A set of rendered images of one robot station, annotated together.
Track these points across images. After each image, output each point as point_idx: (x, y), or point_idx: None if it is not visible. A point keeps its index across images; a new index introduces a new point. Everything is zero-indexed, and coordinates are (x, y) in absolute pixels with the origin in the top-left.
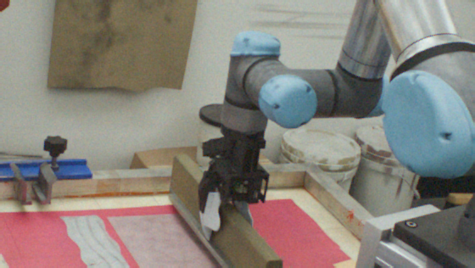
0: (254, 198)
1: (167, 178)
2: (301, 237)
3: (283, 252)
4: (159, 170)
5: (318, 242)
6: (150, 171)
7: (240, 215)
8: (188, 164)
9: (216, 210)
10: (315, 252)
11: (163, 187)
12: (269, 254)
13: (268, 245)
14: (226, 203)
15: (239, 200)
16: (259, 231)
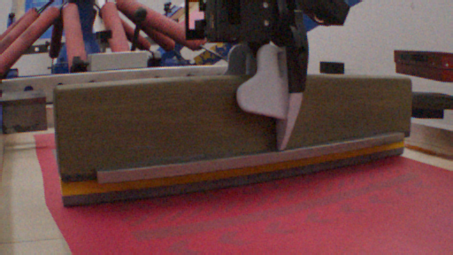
0: (211, 29)
1: (418, 127)
2: (438, 226)
3: (349, 220)
4: (422, 120)
5: (443, 243)
6: (412, 119)
7: (227, 76)
8: (380, 75)
9: (226, 70)
10: (395, 247)
11: (413, 140)
12: (77, 84)
13: (109, 82)
14: (185, 35)
15: (204, 35)
16: (403, 196)
